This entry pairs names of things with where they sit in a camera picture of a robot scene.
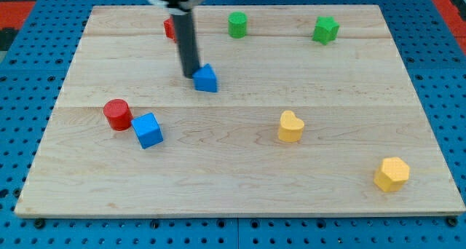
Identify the red cylinder block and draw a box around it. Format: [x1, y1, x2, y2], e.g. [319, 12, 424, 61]
[103, 99, 133, 131]

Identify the green cylinder block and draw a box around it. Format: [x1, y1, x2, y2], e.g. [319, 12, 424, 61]
[228, 11, 248, 39]

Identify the red block behind rod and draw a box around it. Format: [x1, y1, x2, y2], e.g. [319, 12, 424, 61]
[163, 17, 177, 42]

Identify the blue triangle block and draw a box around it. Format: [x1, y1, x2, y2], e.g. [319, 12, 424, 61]
[192, 63, 218, 92]

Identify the yellow heart block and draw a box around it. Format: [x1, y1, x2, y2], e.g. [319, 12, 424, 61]
[277, 110, 305, 143]

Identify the yellow hexagon block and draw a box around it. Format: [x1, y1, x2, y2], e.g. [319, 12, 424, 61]
[373, 157, 410, 192]

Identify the blue cube block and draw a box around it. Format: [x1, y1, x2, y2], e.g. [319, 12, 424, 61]
[131, 113, 164, 149]

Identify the green star block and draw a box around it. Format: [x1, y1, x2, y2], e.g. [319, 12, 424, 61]
[312, 16, 339, 45]

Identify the light wooden board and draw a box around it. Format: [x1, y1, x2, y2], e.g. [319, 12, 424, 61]
[15, 5, 465, 218]

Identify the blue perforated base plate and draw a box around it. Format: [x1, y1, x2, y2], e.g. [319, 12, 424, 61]
[1, 0, 465, 248]

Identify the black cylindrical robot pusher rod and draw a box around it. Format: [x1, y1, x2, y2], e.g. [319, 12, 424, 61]
[172, 11, 200, 79]

